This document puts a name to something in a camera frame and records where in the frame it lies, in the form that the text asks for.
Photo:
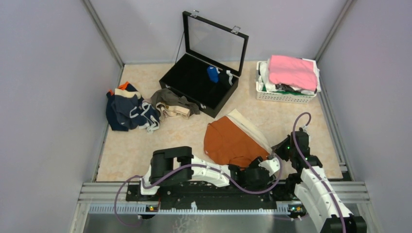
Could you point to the black white rolled underwear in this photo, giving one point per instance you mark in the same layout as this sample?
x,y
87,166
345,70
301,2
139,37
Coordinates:
x,y
225,77

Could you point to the pink folded cloth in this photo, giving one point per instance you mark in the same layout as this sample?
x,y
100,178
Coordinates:
x,y
294,72

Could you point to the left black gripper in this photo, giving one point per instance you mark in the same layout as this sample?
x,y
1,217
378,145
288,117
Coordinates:
x,y
254,163

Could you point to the olive beige underwear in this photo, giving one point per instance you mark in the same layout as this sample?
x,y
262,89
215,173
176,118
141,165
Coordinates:
x,y
168,105

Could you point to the white plastic basket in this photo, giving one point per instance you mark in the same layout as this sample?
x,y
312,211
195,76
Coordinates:
x,y
262,94

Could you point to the navy blue clothes pile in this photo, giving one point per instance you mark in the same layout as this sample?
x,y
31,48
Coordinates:
x,y
126,110

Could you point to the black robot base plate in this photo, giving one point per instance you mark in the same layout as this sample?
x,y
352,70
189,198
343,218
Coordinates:
x,y
209,197

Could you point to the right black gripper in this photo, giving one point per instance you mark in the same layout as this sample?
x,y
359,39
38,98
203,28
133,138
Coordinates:
x,y
278,149

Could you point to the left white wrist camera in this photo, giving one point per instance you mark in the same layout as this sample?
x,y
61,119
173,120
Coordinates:
x,y
271,165

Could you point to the blue rolled underwear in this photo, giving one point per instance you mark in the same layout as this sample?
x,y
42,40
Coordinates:
x,y
213,74

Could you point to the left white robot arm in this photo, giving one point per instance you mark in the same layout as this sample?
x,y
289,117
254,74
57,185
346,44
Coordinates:
x,y
174,166

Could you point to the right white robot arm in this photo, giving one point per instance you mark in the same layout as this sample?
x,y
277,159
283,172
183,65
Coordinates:
x,y
310,185

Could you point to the orange underwear white waistband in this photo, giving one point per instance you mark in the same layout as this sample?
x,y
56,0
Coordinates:
x,y
233,139

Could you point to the white clothes in basket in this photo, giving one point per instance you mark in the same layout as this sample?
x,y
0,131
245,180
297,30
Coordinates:
x,y
270,87

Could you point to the black box glass lid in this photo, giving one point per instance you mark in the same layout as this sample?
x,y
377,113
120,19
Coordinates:
x,y
207,43

